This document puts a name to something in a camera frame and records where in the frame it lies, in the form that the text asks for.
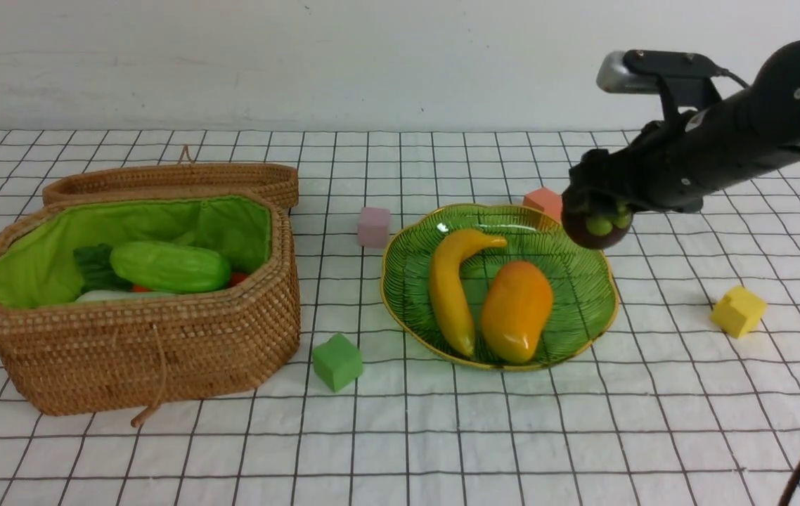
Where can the purple mangosteen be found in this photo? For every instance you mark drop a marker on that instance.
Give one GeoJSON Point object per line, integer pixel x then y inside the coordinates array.
{"type": "Point", "coordinates": [595, 231]}

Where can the woven rattan basket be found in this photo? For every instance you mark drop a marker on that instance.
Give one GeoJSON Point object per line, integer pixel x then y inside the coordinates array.
{"type": "Point", "coordinates": [71, 359]}

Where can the green foam cube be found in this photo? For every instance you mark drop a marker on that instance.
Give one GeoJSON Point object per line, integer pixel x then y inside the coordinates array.
{"type": "Point", "coordinates": [337, 362]}

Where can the pink foam cube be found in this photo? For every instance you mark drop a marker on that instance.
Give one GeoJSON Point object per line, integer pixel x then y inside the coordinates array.
{"type": "Point", "coordinates": [373, 227]}

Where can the green cucumber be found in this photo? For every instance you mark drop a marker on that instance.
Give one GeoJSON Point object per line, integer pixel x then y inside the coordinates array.
{"type": "Point", "coordinates": [169, 267]}

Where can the yellow foam cube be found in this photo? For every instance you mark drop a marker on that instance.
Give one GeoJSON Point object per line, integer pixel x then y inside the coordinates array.
{"type": "Point", "coordinates": [738, 312]}

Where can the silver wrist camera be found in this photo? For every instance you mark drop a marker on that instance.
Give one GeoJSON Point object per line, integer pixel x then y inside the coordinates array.
{"type": "Point", "coordinates": [679, 79]}

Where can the orange mango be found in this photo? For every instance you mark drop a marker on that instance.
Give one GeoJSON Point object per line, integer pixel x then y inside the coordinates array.
{"type": "Point", "coordinates": [518, 305]}

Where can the orange foam cube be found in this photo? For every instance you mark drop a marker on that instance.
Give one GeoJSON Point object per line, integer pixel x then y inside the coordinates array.
{"type": "Point", "coordinates": [546, 201]}

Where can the green glass leaf plate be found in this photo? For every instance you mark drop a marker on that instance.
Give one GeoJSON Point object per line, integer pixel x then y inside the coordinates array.
{"type": "Point", "coordinates": [585, 304]}

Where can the white radish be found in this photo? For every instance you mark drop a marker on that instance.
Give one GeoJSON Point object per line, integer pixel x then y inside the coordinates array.
{"type": "Point", "coordinates": [114, 295]}

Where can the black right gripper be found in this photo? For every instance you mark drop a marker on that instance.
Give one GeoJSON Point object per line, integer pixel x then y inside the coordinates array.
{"type": "Point", "coordinates": [672, 166]}

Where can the yellow banana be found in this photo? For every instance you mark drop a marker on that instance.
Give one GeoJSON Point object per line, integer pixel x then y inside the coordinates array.
{"type": "Point", "coordinates": [445, 287]}

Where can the woven rattan basket lid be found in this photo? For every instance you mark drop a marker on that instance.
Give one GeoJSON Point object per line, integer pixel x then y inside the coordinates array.
{"type": "Point", "coordinates": [276, 183]}

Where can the orange carrot with leaves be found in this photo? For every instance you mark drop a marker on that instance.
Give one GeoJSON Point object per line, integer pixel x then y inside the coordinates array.
{"type": "Point", "coordinates": [93, 264]}

